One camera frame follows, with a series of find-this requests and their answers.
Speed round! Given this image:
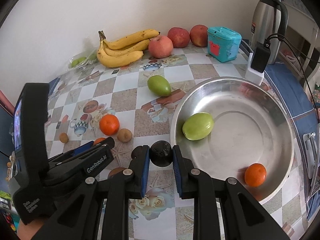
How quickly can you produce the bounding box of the orange tangerine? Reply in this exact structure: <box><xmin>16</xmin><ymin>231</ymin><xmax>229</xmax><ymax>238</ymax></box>
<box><xmin>93</xmin><ymin>137</ymin><xmax>106</xmax><ymax>146</ymax></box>
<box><xmin>245</xmin><ymin>163</ymin><xmax>267</xmax><ymax>187</ymax></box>
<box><xmin>99</xmin><ymin>114</ymin><xmax>120</xmax><ymax>136</ymax></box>

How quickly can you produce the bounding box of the orange tangerine bottom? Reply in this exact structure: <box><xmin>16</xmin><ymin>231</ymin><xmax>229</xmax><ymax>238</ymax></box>
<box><xmin>245</xmin><ymin>163</ymin><xmax>267</xmax><ymax>187</ymax></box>

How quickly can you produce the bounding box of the orange tangerine top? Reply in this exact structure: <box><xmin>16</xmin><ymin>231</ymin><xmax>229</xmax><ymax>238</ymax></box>
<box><xmin>99</xmin><ymin>114</ymin><xmax>120</xmax><ymax>136</ymax></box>

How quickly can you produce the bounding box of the brown kiwi fruit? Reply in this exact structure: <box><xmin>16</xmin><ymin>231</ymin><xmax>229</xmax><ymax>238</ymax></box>
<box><xmin>117</xmin><ymin>128</ymin><xmax>132</xmax><ymax>143</ymax></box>

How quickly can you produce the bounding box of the dark plum top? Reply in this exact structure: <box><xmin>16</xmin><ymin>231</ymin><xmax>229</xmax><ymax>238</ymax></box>
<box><xmin>149</xmin><ymin>140</ymin><xmax>173</xmax><ymax>167</ymax></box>

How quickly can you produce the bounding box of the dark plum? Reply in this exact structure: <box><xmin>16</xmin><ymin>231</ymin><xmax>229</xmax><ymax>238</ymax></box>
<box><xmin>131</xmin><ymin>146</ymin><xmax>147</xmax><ymax>160</ymax></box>
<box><xmin>149</xmin><ymin>140</ymin><xmax>173</xmax><ymax>167</ymax></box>
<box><xmin>107</xmin><ymin>167</ymin><xmax>125</xmax><ymax>179</ymax></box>

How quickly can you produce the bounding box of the round green apple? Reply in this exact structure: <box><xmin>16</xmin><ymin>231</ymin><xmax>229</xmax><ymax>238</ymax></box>
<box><xmin>182</xmin><ymin>112</ymin><xmax>214</xmax><ymax>141</ymax></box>

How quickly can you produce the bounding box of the dark plum bottom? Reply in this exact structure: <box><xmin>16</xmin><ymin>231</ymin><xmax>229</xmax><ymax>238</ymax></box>
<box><xmin>107</xmin><ymin>167</ymin><xmax>125</xmax><ymax>179</ymax></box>

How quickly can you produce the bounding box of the person's left hand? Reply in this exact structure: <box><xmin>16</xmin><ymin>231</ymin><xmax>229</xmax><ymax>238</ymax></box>
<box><xmin>17</xmin><ymin>219</ymin><xmax>47</xmax><ymax>240</ymax></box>

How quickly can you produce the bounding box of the large steel plate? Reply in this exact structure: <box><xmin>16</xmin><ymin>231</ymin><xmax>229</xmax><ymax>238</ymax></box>
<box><xmin>170</xmin><ymin>77</ymin><xmax>294</xmax><ymax>204</ymax></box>

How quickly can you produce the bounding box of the smartphone on stand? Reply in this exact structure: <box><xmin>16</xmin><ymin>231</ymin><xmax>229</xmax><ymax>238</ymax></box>
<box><xmin>303</xmin><ymin>124</ymin><xmax>319</xmax><ymax>198</ymax></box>

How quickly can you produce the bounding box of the pointed green mango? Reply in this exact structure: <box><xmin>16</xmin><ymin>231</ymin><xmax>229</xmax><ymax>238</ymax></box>
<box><xmin>147</xmin><ymin>75</ymin><xmax>171</xmax><ymax>96</ymax></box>

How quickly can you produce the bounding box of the banana bunch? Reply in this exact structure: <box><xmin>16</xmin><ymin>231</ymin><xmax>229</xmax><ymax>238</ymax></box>
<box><xmin>97</xmin><ymin>29</ymin><xmax>160</xmax><ymax>68</ymax></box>

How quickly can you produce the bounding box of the pale pink apple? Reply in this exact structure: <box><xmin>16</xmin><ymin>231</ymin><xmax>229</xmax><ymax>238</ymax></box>
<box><xmin>148</xmin><ymin>35</ymin><xmax>174</xmax><ymax>59</ymax></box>

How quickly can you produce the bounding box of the blue plaid tablecloth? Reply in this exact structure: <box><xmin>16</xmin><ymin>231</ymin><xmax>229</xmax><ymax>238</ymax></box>
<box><xmin>265</xmin><ymin>60</ymin><xmax>319</xmax><ymax>220</ymax></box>

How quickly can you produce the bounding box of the black charger on white base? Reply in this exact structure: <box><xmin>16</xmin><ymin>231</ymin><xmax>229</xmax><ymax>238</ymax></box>
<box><xmin>245</xmin><ymin>41</ymin><xmax>271</xmax><ymax>86</ymax></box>

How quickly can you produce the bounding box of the middle red apple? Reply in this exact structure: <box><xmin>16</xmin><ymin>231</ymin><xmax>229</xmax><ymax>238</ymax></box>
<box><xmin>167</xmin><ymin>27</ymin><xmax>190</xmax><ymax>48</ymax></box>

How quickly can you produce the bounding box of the red apple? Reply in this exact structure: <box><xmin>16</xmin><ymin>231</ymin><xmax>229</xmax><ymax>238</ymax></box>
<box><xmin>167</xmin><ymin>27</ymin><xmax>190</xmax><ymax>48</ymax></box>
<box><xmin>189</xmin><ymin>24</ymin><xmax>208</xmax><ymax>47</ymax></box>

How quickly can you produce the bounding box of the right red apple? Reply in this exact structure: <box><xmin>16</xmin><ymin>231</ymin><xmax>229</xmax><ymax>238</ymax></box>
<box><xmin>189</xmin><ymin>24</ymin><xmax>208</xmax><ymax>47</ymax></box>

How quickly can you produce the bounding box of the teal plastic box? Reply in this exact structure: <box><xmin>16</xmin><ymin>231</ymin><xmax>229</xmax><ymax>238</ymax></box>
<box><xmin>207</xmin><ymin>27</ymin><xmax>242</xmax><ymax>63</ymax></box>

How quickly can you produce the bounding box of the steel thermos jug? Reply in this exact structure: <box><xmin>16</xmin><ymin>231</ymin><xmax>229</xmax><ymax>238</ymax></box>
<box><xmin>249</xmin><ymin>0</ymin><xmax>289</xmax><ymax>65</ymax></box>

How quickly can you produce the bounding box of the white wooden chair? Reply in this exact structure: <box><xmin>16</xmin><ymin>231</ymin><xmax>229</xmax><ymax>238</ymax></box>
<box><xmin>283</xmin><ymin>0</ymin><xmax>319</xmax><ymax>81</ymax></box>

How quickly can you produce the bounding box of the black cable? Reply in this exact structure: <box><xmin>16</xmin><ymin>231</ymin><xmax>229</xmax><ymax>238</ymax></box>
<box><xmin>265</xmin><ymin>33</ymin><xmax>320</xmax><ymax>123</ymax></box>

